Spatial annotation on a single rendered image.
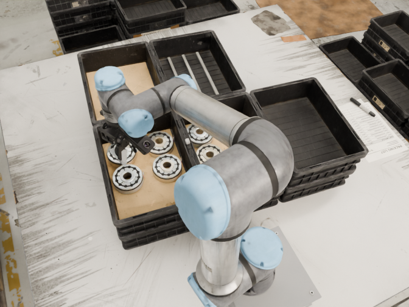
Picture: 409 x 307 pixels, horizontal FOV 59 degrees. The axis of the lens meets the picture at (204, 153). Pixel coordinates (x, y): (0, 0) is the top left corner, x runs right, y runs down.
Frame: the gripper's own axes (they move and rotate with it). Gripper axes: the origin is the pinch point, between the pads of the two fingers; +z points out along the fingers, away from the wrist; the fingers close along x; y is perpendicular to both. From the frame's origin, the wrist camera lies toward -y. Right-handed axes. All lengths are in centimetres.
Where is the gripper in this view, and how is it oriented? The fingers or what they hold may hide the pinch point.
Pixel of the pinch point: (131, 157)
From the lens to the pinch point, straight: 120.5
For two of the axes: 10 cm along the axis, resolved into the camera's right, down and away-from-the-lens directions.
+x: -5.3, 6.8, -5.1
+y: -8.5, -4.6, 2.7
